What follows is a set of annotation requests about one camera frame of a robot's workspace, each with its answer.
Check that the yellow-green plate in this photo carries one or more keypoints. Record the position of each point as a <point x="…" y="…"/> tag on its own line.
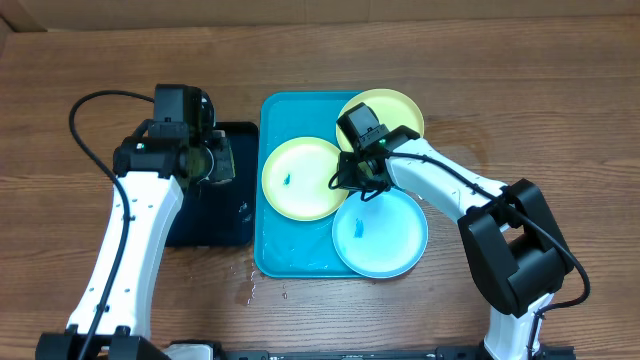
<point x="392" y="108"/>
<point x="295" y="179"/>

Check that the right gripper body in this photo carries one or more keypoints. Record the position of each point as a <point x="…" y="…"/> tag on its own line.
<point x="358" y="177"/>

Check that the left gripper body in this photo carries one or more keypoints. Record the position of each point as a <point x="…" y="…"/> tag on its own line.
<point x="208" y="160"/>

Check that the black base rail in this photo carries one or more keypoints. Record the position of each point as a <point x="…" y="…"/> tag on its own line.
<point x="440" y="353"/>

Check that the green and tan sponge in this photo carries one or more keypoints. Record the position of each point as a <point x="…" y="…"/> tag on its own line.
<point x="224" y="167"/>

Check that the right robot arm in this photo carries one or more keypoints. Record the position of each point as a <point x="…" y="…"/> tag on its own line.
<point x="516" y="253"/>

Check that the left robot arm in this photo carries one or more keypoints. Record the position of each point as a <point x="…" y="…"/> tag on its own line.
<point x="152" y="169"/>

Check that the teal plastic serving tray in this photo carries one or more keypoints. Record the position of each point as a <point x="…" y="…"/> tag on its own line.
<point x="285" y="248"/>

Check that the light blue plate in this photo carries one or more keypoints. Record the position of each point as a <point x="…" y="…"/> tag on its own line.
<point x="382" y="238"/>

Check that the black plastic tray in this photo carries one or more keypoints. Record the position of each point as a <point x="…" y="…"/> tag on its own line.
<point x="222" y="215"/>

